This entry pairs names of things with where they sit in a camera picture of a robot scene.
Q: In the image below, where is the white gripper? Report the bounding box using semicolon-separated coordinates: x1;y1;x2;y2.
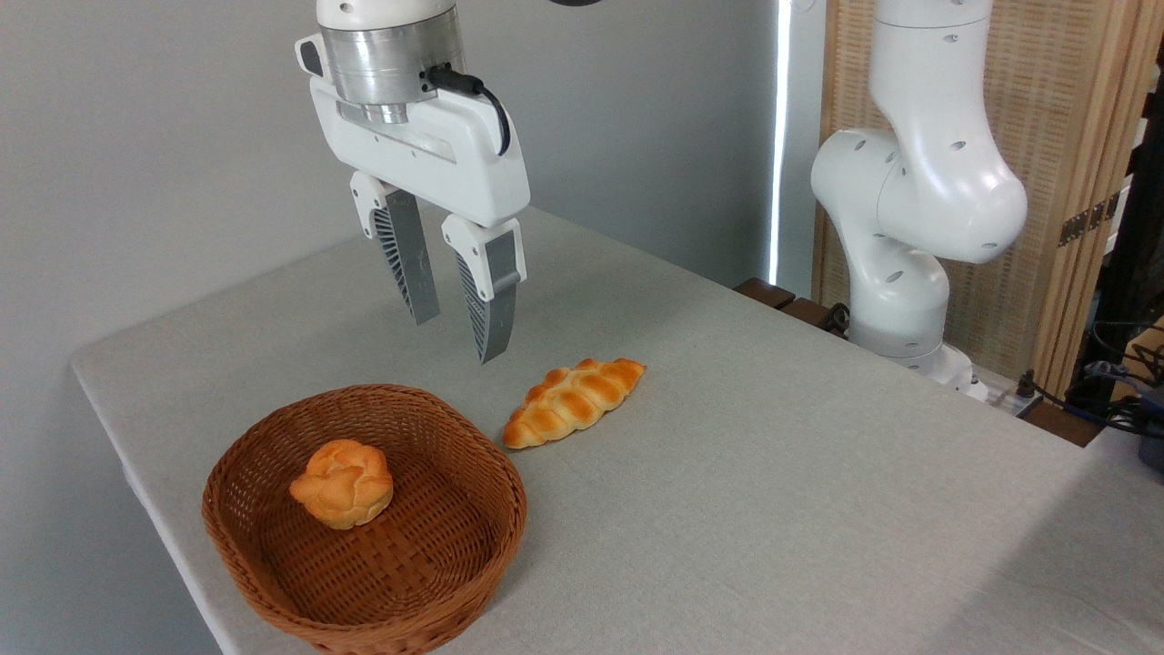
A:
295;35;532;366

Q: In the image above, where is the long braided bread loaf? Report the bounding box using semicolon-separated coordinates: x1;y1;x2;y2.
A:
503;358;647;450

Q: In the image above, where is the round knotted bread bun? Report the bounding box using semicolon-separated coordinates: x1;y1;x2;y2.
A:
289;439;396;531

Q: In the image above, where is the brown wicker basket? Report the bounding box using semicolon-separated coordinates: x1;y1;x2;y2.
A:
202;384;529;655

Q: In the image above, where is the dark brown wooden block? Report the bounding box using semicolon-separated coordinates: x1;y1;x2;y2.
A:
734;277;798;311
782;297;848;336

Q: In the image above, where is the grey tablecloth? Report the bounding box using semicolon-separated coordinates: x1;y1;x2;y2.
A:
71;205;1164;655

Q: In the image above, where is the brown wooden board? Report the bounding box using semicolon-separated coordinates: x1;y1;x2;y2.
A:
1018;400;1104;448

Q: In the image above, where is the metal screen hinge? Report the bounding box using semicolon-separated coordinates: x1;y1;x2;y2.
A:
1058;193;1121;248

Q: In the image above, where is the bamboo folding screen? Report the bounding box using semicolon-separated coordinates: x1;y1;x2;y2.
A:
812;0;1164;398

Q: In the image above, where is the black metal stand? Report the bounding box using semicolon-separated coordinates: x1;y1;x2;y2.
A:
1073;55;1164;403

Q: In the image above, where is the dark grey box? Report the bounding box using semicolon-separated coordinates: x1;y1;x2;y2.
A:
1137;386;1164;474

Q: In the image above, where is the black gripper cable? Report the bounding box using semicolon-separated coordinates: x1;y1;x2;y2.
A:
426;63;513;158

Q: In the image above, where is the black cable bundle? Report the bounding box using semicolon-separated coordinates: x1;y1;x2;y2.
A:
1017;318;1164;443

